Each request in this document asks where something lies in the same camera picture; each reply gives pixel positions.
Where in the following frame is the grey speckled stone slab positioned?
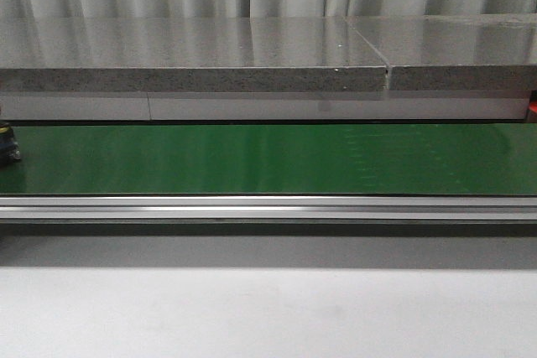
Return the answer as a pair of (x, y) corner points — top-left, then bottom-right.
(1, 18), (387, 93)

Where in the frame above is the green conveyor belt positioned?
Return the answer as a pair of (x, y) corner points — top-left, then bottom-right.
(1, 123), (536, 195)

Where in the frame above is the white cabinet panel under slab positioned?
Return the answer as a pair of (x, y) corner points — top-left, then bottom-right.
(1, 91), (530, 121)

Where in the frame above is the aluminium conveyor side rail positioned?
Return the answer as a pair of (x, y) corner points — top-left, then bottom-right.
(1, 195), (536, 224)

